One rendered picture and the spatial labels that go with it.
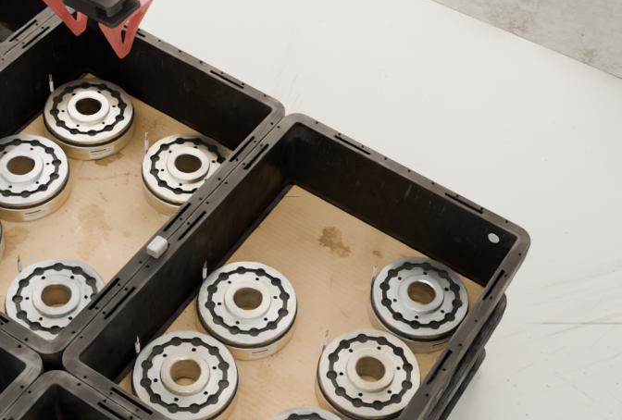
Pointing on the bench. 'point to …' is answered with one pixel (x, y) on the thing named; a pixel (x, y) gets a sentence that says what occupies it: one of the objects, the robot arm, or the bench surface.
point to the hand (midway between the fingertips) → (101, 38)
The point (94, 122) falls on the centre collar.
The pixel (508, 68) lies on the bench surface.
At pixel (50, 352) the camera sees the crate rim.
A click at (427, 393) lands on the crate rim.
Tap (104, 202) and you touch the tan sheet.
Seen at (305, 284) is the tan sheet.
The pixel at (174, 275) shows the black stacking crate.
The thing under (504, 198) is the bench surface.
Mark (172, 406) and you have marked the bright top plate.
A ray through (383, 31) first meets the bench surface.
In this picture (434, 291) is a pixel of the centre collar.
